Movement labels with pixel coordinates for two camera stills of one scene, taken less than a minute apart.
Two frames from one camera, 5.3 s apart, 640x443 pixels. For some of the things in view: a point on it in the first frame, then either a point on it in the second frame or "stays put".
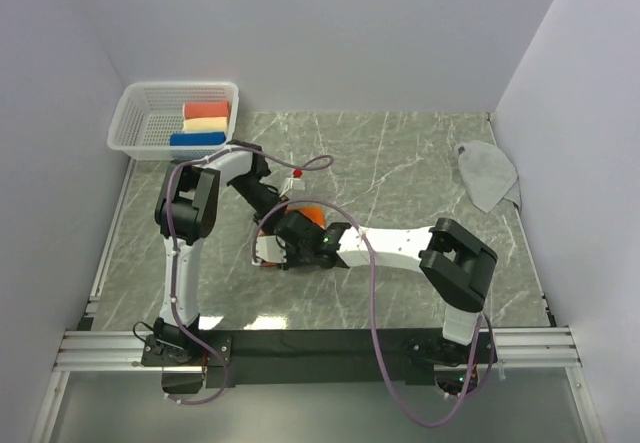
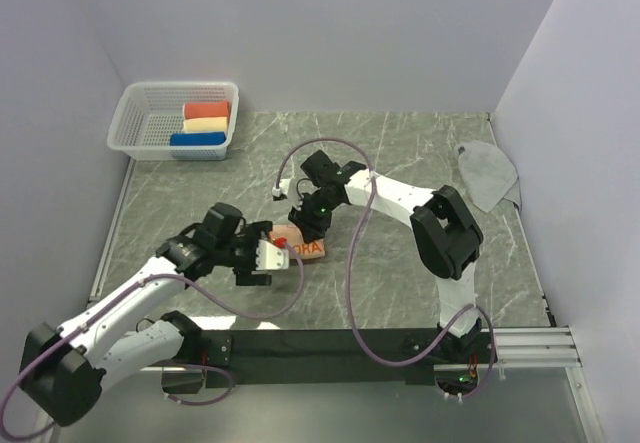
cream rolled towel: [205, 124] stays put
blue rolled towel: [197, 139] stays put
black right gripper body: [301, 255] to [313, 206]
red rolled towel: [206, 109] stays put
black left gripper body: [257, 195] to [240, 252]
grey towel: [488, 175] stays put
